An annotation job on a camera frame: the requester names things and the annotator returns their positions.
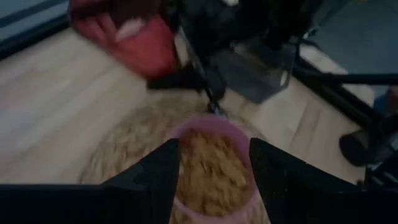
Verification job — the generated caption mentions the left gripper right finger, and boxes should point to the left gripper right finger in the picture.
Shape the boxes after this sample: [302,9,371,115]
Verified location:
[249,137,359,224]

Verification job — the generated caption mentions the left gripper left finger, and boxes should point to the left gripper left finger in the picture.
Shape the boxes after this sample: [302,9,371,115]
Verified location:
[101,138,181,224]

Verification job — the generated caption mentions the black spoon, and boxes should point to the black spoon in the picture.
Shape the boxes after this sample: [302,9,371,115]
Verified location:
[203,62,229,119]

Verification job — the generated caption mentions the pink plastic bowl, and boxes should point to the pink plastic bowl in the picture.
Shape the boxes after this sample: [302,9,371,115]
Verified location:
[169,114,266,224]

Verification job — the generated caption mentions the yellow raisin bran cereal box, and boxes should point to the yellow raisin bran cereal box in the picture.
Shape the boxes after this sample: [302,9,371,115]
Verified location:
[68,0,178,80]

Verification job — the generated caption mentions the round woven straw placemat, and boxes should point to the round woven straw placemat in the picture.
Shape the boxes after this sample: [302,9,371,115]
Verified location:
[78,89,272,224]

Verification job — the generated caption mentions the grey translucent tray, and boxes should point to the grey translucent tray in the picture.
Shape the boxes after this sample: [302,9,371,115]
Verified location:
[211,40,298,105]

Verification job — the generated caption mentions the brown cereal flakes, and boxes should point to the brown cereal flakes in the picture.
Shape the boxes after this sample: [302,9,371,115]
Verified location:
[177,128,254,217]

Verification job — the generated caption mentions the black cup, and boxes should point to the black cup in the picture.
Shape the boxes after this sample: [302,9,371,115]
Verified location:
[338,128,379,167]

